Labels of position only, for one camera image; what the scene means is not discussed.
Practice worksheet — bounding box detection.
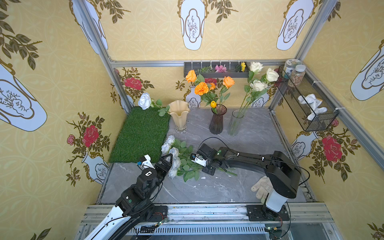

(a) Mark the yellow orange tulip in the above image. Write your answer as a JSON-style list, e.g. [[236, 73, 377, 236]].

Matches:
[[210, 101, 218, 114]]

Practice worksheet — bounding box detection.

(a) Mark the orange marigold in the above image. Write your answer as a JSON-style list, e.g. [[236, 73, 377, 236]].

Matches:
[[195, 82, 210, 96]]

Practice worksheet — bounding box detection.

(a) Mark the orange rose stem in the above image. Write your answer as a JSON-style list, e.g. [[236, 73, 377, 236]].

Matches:
[[221, 77, 235, 104]]

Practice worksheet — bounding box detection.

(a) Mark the white rose stem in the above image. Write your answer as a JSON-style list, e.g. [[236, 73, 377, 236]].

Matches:
[[238, 62, 279, 117]]

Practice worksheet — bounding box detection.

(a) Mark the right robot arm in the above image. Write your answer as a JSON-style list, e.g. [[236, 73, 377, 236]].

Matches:
[[190, 144, 302, 213]]

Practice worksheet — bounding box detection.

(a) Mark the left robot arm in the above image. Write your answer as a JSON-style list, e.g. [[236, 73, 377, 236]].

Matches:
[[86, 154, 173, 240]]

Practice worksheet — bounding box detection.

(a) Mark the purple glass vase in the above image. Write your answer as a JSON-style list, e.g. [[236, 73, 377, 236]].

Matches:
[[209, 104, 227, 135]]

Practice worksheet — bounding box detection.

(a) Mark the clear glass vase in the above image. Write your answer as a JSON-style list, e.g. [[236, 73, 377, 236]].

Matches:
[[228, 110, 245, 136]]

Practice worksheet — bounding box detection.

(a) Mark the pale blue rose top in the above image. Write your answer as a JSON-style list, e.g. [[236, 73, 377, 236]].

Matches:
[[161, 135, 194, 156]]

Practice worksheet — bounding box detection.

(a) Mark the green artificial grass mat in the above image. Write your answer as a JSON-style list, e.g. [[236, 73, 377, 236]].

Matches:
[[109, 107, 171, 163]]

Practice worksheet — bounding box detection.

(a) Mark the beige work glove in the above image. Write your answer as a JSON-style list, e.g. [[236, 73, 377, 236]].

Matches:
[[251, 176, 273, 202]]

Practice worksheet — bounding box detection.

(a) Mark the cream ruffled vase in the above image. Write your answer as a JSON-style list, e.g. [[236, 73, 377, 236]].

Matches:
[[169, 100, 190, 134]]

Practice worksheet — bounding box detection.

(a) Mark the pink flower in tray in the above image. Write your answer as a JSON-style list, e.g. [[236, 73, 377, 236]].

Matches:
[[215, 65, 227, 73]]

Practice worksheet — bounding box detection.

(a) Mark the yellow flower in tray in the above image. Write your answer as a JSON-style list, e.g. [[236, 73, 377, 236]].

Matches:
[[241, 62, 246, 72]]

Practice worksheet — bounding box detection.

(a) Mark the white cloth in basket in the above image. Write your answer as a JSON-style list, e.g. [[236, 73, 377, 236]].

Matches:
[[298, 94, 328, 121]]

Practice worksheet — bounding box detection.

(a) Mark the bottle with colourful beads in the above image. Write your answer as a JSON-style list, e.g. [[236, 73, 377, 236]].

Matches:
[[288, 65, 306, 88]]

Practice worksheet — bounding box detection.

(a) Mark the glass jar with white lid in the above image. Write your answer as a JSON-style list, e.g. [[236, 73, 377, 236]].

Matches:
[[283, 59, 302, 79]]

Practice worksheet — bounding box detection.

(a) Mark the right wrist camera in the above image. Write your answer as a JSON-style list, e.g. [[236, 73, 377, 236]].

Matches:
[[190, 154, 208, 167]]

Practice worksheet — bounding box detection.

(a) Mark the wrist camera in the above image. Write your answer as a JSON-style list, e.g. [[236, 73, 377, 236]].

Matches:
[[137, 155, 155, 169], [190, 154, 208, 167]]

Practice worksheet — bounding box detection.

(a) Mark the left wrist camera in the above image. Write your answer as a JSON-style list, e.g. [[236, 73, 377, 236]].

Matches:
[[137, 155, 155, 169]]

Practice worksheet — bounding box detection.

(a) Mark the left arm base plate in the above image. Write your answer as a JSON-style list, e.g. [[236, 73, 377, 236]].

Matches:
[[146, 205, 168, 222]]

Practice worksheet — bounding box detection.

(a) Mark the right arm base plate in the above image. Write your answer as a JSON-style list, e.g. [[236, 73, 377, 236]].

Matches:
[[246, 205, 290, 222]]

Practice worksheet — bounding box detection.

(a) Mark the grey wall planter tray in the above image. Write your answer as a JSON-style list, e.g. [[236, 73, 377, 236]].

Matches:
[[184, 61, 250, 79]]

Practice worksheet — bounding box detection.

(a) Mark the black wire wall basket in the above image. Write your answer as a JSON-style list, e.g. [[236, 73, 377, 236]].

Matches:
[[277, 66, 339, 132]]

